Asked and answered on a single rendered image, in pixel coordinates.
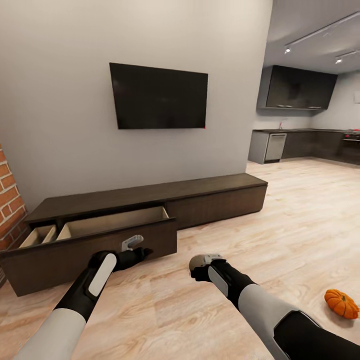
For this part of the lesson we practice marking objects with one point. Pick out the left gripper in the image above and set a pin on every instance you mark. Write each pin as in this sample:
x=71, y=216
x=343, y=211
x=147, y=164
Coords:
x=136, y=256

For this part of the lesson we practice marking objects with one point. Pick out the pumpkin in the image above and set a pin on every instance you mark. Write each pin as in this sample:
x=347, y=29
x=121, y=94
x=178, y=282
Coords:
x=341, y=304

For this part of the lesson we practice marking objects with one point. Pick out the dishwasher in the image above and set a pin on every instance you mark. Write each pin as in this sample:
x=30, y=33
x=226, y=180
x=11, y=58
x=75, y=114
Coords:
x=275, y=147

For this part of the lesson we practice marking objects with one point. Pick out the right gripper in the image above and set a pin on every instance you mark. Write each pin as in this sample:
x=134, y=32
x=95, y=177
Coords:
x=200, y=273

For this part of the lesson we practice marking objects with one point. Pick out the pillar candle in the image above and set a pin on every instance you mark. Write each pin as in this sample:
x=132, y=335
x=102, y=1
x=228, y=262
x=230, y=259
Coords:
x=196, y=261

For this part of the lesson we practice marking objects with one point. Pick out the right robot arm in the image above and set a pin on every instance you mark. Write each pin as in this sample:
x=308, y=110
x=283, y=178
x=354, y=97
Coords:
x=288, y=332

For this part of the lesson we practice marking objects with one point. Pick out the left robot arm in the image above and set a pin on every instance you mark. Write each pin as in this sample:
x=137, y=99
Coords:
x=58, y=336

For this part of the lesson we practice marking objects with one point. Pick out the wall mounted tv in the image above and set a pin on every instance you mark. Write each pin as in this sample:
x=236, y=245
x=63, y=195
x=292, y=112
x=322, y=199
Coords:
x=153, y=97

